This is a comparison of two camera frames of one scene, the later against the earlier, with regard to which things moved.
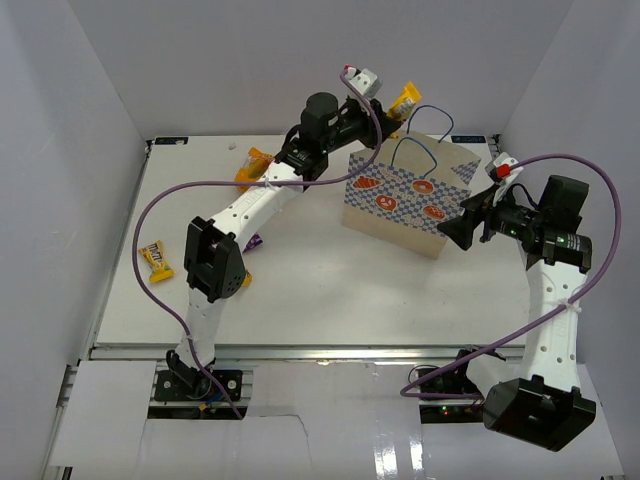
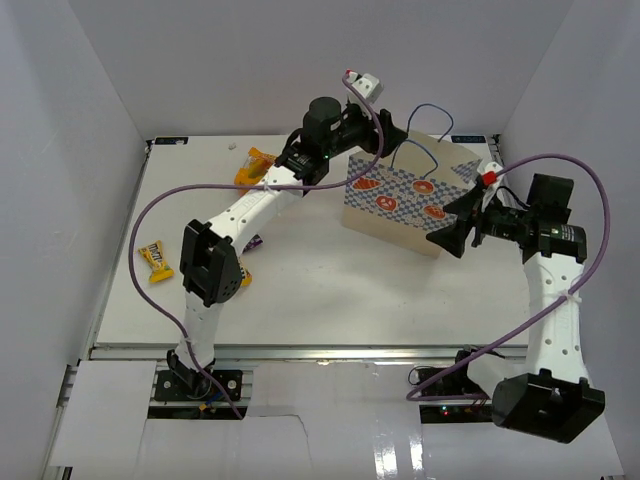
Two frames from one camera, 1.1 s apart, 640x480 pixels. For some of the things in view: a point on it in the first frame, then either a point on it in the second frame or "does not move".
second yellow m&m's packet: [154, 258] does not move
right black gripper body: [508, 219] does not move
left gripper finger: [388, 125] to [392, 136]
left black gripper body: [357, 124] does not move
